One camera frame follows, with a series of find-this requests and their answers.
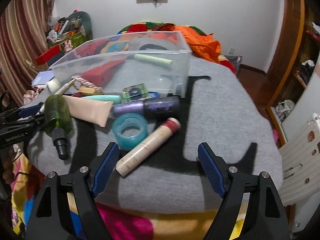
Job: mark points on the grey blanket black letters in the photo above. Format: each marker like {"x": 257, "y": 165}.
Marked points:
{"x": 216, "y": 110}

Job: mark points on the blue barcode box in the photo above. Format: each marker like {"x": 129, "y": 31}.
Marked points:
{"x": 153, "y": 95}

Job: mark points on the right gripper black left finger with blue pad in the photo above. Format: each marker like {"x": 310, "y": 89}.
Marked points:
{"x": 51, "y": 218}

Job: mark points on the colourful patchwork quilt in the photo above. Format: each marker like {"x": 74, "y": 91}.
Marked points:
{"x": 147, "y": 26}

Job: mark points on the wooden door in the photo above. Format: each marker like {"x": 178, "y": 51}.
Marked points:
{"x": 282, "y": 72}

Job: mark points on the mint green tube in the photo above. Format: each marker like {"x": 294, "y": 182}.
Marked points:
{"x": 116, "y": 99}

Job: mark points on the teal tape roll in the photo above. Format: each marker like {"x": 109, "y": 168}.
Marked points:
{"x": 129, "y": 130}

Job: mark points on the red box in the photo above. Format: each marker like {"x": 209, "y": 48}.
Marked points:
{"x": 50, "y": 56}

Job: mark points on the purple black cosmetic bottle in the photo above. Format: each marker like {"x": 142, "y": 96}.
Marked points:
{"x": 149, "y": 108}

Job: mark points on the clear plastic storage bin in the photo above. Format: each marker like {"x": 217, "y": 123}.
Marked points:
{"x": 108, "y": 62}

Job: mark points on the green glass spray bottle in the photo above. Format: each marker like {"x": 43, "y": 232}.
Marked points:
{"x": 57, "y": 123}

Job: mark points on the pink white braided item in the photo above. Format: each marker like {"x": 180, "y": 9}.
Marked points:
{"x": 86, "y": 83}

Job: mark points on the beige cosmetic tube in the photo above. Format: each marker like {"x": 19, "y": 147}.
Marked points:
{"x": 95, "y": 112}

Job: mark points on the light green cylinder stick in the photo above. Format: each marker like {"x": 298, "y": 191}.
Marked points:
{"x": 153, "y": 60}

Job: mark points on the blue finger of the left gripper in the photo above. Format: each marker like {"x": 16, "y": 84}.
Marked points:
{"x": 30, "y": 111}

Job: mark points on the gold perfume bottle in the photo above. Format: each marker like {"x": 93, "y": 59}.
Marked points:
{"x": 87, "y": 91}

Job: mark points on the orange jacket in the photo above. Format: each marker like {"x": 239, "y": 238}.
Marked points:
{"x": 204, "y": 46}

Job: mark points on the green cardboard box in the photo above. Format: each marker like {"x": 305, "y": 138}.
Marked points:
{"x": 75, "y": 37}

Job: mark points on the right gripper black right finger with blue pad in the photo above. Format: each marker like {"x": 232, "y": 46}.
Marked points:
{"x": 265, "y": 215}

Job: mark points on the striped red gold curtain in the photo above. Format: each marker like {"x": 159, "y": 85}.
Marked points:
{"x": 23, "y": 27}

